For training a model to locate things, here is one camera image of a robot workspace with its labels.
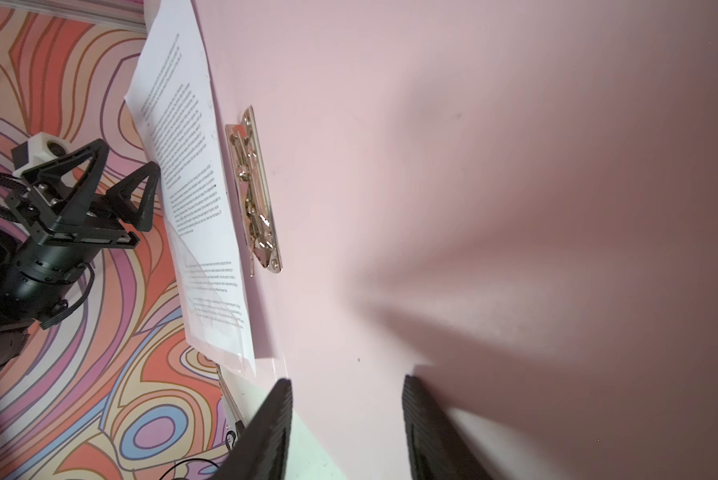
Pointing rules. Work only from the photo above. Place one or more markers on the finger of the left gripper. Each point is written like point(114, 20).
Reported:
point(69, 205)
point(133, 198)

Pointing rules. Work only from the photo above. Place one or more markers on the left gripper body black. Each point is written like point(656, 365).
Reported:
point(51, 274)

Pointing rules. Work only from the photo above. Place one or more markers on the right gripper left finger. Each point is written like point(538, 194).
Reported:
point(261, 452)

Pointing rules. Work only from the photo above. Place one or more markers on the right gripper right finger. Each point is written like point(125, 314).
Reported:
point(435, 448)

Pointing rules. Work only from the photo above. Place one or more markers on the printed paper sheet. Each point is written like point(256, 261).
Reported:
point(171, 103)

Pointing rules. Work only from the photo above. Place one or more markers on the pink folder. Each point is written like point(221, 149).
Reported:
point(516, 201)

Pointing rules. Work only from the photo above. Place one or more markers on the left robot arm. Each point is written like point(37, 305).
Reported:
point(14, 331)

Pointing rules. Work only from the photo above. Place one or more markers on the silver folder clip mechanism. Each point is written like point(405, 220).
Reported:
point(252, 189)

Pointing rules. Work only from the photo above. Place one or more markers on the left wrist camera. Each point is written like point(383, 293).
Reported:
point(38, 150)

